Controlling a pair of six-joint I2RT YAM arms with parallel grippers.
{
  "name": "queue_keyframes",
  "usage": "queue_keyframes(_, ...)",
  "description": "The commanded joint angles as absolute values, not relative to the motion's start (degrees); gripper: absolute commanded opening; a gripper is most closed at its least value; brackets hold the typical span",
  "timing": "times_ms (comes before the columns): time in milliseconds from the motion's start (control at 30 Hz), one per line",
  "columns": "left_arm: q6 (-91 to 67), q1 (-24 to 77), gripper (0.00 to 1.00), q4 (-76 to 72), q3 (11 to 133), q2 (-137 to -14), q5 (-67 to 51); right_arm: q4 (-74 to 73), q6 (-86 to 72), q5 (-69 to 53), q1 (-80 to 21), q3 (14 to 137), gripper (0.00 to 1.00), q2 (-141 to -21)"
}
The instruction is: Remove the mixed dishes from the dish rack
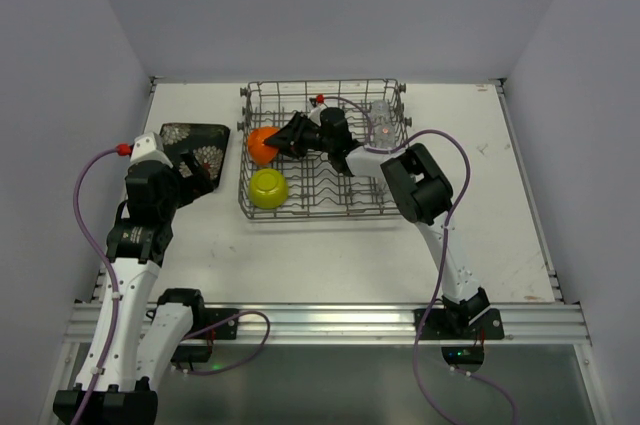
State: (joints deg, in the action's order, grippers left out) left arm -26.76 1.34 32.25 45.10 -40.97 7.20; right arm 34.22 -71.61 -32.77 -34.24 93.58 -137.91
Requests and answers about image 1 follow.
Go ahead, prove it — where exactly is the orange bowl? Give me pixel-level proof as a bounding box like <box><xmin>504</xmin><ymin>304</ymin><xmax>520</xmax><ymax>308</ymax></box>
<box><xmin>247</xmin><ymin>127</ymin><xmax>279</xmax><ymax>166</ymax></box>

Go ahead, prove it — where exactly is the black floral square plate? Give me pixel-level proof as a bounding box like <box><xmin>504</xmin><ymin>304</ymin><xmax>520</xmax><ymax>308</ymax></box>
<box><xmin>160</xmin><ymin>122</ymin><xmax>231</xmax><ymax>192</ymax></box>

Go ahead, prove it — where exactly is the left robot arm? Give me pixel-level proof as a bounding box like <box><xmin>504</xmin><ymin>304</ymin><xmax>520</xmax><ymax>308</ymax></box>
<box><xmin>53</xmin><ymin>147</ymin><xmax>204</xmax><ymax>424</ymax></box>

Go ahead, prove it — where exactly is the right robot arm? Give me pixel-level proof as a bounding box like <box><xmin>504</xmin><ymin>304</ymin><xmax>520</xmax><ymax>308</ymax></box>
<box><xmin>258</xmin><ymin>107</ymin><xmax>490</xmax><ymax>336</ymax></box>

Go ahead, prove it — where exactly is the clear glass cup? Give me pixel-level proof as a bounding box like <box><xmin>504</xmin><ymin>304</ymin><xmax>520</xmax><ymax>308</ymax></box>
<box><xmin>370</xmin><ymin>99</ymin><xmax>392</xmax><ymax>125</ymax></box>
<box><xmin>372</xmin><ymin>120</ymin><xmax>396</xmax><ymax>150</ymax></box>

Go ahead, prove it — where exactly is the clear glass cup far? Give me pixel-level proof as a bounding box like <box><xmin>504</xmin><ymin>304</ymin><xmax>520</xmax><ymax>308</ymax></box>
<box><xmin>370</xmin><ymin>99</ymin><xmax>392</xmax><ymax>125</ymax></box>

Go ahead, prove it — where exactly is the yellow-green bowl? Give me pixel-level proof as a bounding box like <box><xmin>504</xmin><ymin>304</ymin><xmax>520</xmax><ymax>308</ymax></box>
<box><xmin>248</xmin><ymin>168</ymin><xmax>289</xmax><ymax>210</ymax></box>

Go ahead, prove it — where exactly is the grey wire dish rack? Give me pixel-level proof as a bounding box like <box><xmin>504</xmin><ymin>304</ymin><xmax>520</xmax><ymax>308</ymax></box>
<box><xmin>237</xmin><ymin>78</ymin><xmax>412</xmax><ymax>220</ymax></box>

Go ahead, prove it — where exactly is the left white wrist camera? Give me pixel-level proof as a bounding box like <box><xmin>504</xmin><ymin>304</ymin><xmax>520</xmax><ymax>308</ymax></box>
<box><xmin>130</xmin><ymin>132</ymin><xmax>173</xmax><ymax>167</ymax></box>

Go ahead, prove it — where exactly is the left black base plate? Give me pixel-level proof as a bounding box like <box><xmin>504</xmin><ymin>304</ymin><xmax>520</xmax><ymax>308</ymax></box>
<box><xmin>202</xmin><ymin>308</ymin><xmax>240</xmax><ymax>341</ymax></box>

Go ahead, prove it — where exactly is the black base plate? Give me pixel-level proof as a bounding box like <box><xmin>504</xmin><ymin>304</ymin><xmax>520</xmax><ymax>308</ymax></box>
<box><xmin>202</xmin><ymin>308</ymin><xmax>240</xmax><ymax>341</ymax></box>
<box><xmin>419</xmin><ymin>303</ymin><xmax>506</xmax><ymax>341</ymax></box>

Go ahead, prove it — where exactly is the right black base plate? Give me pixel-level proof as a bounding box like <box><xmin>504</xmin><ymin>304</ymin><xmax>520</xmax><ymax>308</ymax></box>
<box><xmin>419</xmin><ymin>303</ymin><xmax>506</xmax><ymax>341</ymax></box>

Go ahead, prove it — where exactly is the aluminium mounting rail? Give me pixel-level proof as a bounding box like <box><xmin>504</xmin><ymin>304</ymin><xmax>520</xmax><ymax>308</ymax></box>
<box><xmin>62</xmin><ymin>300</ymin><xmax>591</xmax><ymax>346</ymax></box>

